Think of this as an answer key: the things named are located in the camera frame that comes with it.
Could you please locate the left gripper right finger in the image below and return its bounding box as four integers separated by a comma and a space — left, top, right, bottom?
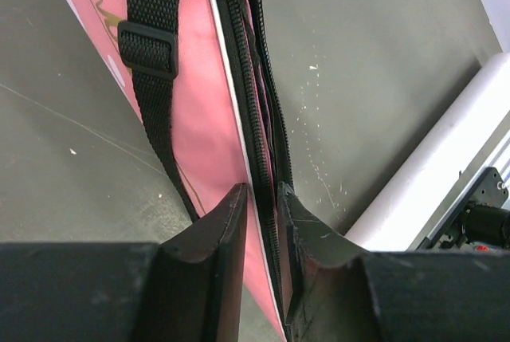
277, 183, 509, 341

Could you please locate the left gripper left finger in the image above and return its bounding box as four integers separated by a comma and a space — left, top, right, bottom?
1, 184, 248, 341

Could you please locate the white shuttlecock tube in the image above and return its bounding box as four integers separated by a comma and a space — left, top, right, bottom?
346, 53, 509, 251

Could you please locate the pink SPORT racket bag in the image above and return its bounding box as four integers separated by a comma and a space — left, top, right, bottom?
66, 0, 292, 340

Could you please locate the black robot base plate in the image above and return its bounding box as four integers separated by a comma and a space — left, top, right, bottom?
419, 167, 509, 252

